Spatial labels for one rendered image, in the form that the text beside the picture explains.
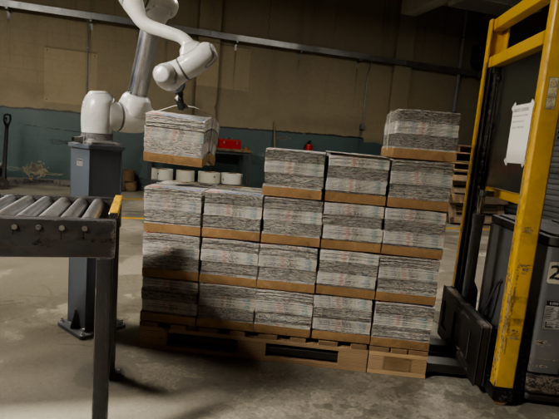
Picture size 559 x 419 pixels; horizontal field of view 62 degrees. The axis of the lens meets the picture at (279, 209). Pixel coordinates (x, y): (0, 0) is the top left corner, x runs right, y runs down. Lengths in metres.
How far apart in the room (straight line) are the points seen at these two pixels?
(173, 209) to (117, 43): 6.88
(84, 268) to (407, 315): 1.65
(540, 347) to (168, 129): 1.96
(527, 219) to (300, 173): 1.00
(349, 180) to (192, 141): 0.76
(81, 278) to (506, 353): 2.09
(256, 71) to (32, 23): 3.86
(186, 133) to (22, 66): 7.03
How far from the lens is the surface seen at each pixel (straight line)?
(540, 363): 2.48
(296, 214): 2.22
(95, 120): 2.54
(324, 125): 9.57
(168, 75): 2.07
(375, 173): 2.22
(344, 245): 2.25
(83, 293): 2.66
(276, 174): 2.20
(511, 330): 2.33
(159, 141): 2.29
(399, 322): 2.39
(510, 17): 2.75
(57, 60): 9.05
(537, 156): 2.21
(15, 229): 1.60
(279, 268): 2.28
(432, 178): 2.26
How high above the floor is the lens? 1.09
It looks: 8 degrees down
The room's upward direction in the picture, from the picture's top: 5 degrees clockwise
